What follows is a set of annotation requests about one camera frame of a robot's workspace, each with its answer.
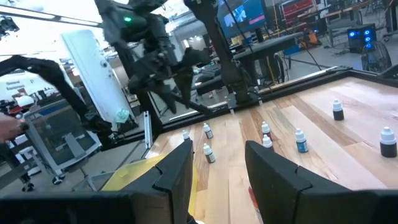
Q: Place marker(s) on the red shelving rack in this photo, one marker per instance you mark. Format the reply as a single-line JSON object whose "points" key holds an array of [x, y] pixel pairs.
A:
{"points": [[298, 7]]}

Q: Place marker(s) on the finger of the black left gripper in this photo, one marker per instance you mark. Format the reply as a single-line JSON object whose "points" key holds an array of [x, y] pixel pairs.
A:
{"points": [[186, 90], [168, 98]]}

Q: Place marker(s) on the computer tower with blue fans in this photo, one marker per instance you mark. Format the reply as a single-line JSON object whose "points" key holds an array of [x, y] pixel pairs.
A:
{"points": [[357, 42]]}

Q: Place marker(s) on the black background desk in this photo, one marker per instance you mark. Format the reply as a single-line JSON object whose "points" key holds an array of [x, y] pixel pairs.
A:
{"points": [[267, 45]]}

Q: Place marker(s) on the white upright panel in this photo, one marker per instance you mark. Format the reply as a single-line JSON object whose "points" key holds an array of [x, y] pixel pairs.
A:
{"points": [[90, 71]]}

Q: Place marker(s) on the black aluminium table frame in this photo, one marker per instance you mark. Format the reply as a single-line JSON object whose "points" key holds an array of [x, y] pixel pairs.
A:
{"points": [[311, 84]]}

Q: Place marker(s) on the person's hand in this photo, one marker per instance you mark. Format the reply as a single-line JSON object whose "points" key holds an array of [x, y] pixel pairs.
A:
{"points": [[9, 127]]}

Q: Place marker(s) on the green crumpled cloth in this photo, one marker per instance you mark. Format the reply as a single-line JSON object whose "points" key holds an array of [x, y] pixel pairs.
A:
{"points": [[122, 115]]}

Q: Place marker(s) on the large blue display screen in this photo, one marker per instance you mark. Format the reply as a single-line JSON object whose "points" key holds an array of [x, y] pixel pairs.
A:
{"points": [[248, 15]]}

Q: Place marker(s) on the small red dropper bottle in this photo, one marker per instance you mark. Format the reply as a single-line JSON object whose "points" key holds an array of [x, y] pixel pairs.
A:
{"points": [[265, 127]]}

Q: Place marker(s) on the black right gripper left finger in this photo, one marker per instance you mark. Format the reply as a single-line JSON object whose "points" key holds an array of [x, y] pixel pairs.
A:
{"points": [[174, 174]]}

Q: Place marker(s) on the silver aluminium post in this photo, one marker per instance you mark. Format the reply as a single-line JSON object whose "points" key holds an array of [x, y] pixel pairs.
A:
{"points": [[148, 130]]}

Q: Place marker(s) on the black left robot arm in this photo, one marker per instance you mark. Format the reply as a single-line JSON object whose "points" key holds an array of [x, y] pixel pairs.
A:
{"points": [[217, 46]]}

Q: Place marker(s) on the black overhead device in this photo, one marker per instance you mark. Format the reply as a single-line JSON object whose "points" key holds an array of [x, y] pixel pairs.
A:
{"points": [[7, 26]]}

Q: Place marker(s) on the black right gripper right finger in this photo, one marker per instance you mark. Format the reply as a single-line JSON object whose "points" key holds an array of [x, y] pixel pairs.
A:
{"points": [[273, 186]]}

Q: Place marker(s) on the yellow translucent plastic tray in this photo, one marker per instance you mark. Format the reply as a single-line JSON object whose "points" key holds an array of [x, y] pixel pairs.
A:
{"points": [[133, 174]]}

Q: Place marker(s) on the grey wheeled cart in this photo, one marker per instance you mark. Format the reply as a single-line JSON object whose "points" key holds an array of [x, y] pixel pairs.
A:
{"points": [[59, 133]]}

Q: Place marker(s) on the small blue-labelled dropper bottle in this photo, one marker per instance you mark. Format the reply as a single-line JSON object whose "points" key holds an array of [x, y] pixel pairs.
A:
{"points": [[302, 146]]}

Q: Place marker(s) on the orange equipment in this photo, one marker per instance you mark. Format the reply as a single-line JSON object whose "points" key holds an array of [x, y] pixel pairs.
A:
{"points": [[309, 39]]}

